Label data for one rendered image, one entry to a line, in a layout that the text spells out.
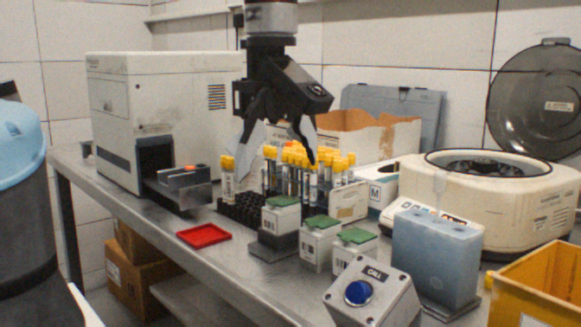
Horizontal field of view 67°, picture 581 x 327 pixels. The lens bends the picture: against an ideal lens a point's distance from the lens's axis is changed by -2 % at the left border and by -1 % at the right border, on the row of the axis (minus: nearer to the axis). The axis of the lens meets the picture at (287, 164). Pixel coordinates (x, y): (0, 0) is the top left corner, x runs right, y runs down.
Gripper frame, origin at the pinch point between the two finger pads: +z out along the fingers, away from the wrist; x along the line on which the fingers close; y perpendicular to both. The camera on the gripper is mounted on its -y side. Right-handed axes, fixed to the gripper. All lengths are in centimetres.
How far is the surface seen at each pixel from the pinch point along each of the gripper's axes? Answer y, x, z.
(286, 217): -1.9, 0.7, 5.9
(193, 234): 14.0, 7.5, 11.7
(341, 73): 39, -58, -12
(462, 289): -27.7, -3.2, 8.3
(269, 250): -1.3, 3.6, 10.5
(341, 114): 31, -49, -1
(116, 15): 168, -44, -35
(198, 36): 121, -60, -24
